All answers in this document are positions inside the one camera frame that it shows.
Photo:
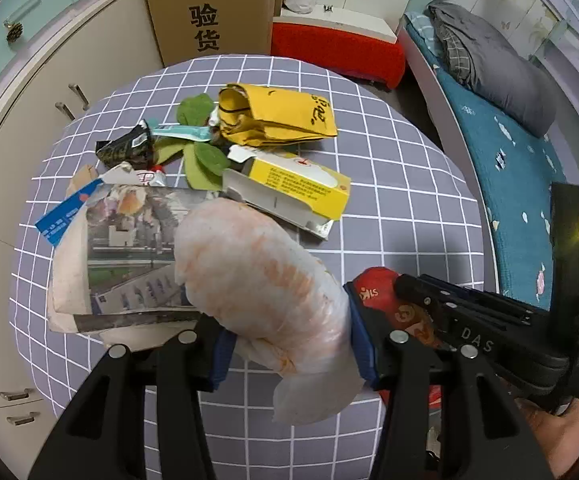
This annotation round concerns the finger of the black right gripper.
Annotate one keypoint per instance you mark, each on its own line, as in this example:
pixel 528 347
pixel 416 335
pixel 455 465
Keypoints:
pixel 469 319

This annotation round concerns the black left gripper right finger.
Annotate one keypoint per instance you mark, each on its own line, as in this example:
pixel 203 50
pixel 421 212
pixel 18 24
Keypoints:
pixel 448 416

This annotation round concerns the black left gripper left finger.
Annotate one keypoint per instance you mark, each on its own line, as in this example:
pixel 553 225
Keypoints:
pixel 100 435

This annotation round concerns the red paper snack bag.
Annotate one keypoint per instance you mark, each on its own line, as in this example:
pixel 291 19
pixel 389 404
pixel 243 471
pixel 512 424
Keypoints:
pixel 379 299

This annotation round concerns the white orange plastic bag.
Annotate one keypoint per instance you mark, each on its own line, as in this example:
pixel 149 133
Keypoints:
pixel 288 311

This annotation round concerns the person's right hand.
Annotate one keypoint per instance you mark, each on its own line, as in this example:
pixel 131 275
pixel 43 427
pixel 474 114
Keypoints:
pixel 557 435

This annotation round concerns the teal bed sheet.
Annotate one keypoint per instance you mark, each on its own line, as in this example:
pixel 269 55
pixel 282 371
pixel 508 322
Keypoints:
pixel 514 170

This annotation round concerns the grey checked tablecloth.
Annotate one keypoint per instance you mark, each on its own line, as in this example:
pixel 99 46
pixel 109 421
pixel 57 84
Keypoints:
pixel 409 209

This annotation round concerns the blue white tissue packet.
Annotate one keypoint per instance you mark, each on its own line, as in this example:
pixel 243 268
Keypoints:
pixel 53 225

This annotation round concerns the grey pillow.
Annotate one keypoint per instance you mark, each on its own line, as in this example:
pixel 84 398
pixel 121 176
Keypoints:
pixel 478 56

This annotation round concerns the yellow white medicine box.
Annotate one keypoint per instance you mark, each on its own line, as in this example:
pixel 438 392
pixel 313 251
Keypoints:
pixel 292 188

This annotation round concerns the green plush leaf toy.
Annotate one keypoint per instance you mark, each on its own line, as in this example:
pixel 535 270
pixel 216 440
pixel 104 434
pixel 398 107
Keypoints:
pixel 204 163

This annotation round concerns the black snack wrapper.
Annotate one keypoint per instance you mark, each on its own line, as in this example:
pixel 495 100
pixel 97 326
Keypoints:
pixel 135 147

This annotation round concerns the red white storage box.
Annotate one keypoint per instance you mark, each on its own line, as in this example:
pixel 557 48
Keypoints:
pixel 347 42

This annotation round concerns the yellow crumpled paper bag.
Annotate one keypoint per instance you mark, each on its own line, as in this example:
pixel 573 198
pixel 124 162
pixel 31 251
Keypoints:
pixel 264 116

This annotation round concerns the cream cabinet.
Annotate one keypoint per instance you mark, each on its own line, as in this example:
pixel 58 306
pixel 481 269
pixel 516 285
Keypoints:
pixel 73 81

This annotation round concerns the brown cardboard box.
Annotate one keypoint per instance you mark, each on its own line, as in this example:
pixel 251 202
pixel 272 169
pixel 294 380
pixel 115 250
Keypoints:
pixel 186 29

